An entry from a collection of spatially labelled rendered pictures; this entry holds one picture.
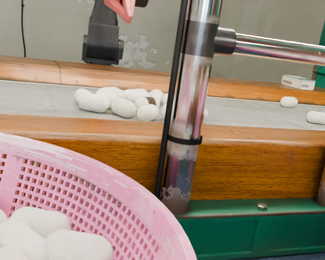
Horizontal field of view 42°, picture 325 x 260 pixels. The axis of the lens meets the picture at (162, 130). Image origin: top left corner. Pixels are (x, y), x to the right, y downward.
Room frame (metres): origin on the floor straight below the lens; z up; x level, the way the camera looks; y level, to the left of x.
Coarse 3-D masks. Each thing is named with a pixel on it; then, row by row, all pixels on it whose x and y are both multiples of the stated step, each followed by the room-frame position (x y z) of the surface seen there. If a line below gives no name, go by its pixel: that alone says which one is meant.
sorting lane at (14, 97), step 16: (0, 80) 0.59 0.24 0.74; (0, 96) 0.49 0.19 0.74; (16, 96) 0.50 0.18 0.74; (32, 96) 0.51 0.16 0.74; (48, 96) 0.53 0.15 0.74; (64, 96) 0.54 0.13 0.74; (208, 96) 0.72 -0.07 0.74; (0, 112) 0.41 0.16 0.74; (16, 112) 0.42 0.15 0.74; (32, 112) 0.43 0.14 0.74; (48, 112) 0.44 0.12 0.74; (64, 112) 0.45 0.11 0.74; (80, 112) 0.46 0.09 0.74; (96, 112) 0.47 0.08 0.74; (112, 112) 0.49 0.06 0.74; (160, 112) 0.53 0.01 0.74; (208, 112) 0.58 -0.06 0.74; (224, 112) 0.59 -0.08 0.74; (240, 112) 0.61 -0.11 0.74; (256, 112) 0.63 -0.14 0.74; (272, 112) 0.65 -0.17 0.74; (288, 112) 0.68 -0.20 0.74; (304, 112) 0.70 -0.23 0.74; (288, 128) 0.54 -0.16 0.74; (304, 128) 0.56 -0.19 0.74; (320, 128) 0.57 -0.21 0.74
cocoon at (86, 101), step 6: (84, 96) 0.47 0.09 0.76; (90, 96) 0.47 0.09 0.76; (96, 96) 0.47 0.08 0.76; (102, 96) 0.47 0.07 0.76; (78, 102) 0.47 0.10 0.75; (84, 102) 0.47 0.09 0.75; (90, 102) 0.47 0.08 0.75; (96, 102) 0.47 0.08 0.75; (102, 102) 0.47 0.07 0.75; (108, 102) 0.47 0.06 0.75; (84, 108) 0.47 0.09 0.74; (90, 108) 0.47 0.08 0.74; (96, 108) 0.47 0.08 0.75; (102, 108) 0.47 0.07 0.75
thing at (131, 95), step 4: (124, 92) 0.55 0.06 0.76; (128, 92) 0.54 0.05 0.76; (132, 92) 0.54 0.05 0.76; (136, 92) 0.55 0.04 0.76; (140, 92) 0.55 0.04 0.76; (144, 92) 0.55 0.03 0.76; (128, 96) 0.54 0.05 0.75; (132, 96) 0.54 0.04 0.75; (136, 96) 0.54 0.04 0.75; (140, 96) 0.54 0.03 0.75; (144, 96) 0.55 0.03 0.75; (148, 96) 0.55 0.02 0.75; (128, 100) 0.54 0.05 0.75; (132, 100) 0.54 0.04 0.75
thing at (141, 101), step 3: (138, 99) 0.51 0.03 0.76; (141, 99) 0.50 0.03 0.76; (144, 99) 0.50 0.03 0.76; (156, 99) 0.52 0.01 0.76; (135, 102) 0.51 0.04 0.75; (138, 102) 0.50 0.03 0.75; (141, 102) 0.50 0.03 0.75; (144, 102) 0.50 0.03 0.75; (147, 102) 0.50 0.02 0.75; (156, 102) 0.51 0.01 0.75; (135, 105) 0.50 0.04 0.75; (138, 105) 0.50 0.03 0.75; (141, 105) 0.50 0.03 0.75; (144, 105) 0.50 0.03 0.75; (156, 105) 0.51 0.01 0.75; (159, 105) 0.52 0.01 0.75; (138, 108) 0.50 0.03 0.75
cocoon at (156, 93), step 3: (153, 90) 0.57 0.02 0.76; (156, 90) 0.58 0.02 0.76; (159, 90) 0.58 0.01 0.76; (150, 93) 0.57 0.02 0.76; (153, 93) 0.56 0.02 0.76; (156, 93) 0.57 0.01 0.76; (159, 93) 0.57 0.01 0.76; (162, 93) 0.59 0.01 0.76; (150, 96) 0.56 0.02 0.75; (153, 96) 0.56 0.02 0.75; (156, 96) 0.56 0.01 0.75; (159, 96) 0.57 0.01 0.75; (162, 96) 0.58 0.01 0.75; (159, 99) 0.56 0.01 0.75; (159, 102) 0.57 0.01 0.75
